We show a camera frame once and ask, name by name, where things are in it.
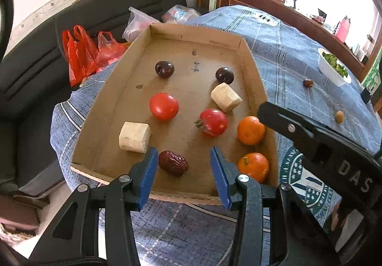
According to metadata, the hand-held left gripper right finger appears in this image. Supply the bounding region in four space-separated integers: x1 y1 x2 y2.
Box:
210 147 342 266

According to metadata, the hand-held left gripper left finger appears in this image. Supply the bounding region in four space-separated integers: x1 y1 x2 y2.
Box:
28 147 159 266

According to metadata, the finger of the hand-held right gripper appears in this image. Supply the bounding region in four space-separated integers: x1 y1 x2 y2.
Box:
257 101 329 154

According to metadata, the orange mandarin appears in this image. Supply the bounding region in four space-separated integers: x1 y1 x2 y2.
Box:
237 116 266 146
237 152 270 184

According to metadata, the beige cork block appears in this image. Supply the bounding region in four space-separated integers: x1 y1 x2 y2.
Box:
210 82 243 113
118 122 152 154

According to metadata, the shallow cardboard box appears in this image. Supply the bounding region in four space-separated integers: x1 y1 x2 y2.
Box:
70 23 279 205

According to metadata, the red tomato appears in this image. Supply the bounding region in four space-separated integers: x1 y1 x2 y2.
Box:
149 92 180 122
195 108 229 138

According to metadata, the dark purple plum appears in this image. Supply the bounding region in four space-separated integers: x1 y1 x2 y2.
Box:
155 60 175 79
215 67 235 85

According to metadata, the blue plaid blanket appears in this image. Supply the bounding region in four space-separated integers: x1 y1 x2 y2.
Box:
50 6 382 266

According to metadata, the white bowl with greens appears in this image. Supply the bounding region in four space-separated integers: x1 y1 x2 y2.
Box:
318 48 353 87

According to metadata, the small black box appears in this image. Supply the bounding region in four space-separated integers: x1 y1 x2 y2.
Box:
361 87 373 104

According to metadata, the wooden cabinet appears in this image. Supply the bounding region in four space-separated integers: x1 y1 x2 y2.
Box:
216 0 367 81

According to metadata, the pink bottle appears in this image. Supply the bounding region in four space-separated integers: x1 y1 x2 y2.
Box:
335 16 350 43

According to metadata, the pink translucent plastic bag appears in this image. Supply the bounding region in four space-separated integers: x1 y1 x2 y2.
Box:
95 31 127 72

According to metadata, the red plastic bag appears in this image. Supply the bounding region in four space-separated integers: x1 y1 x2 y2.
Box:
62 25 99 87

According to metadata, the clear plastic bag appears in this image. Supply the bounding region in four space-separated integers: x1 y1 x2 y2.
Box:
122 7 160 41
162 5 201 24

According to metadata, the black sofa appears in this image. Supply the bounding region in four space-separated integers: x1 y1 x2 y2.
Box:
0 0 188 204

